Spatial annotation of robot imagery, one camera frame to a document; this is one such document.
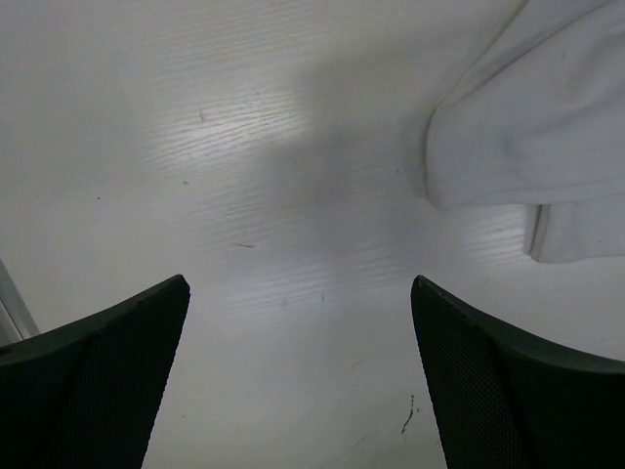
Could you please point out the white skirt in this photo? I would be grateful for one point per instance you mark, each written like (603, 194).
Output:
(538, 120)

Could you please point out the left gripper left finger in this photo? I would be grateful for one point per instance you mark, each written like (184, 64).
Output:
(86, 395)

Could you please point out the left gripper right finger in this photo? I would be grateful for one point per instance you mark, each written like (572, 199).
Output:
(505, 398)

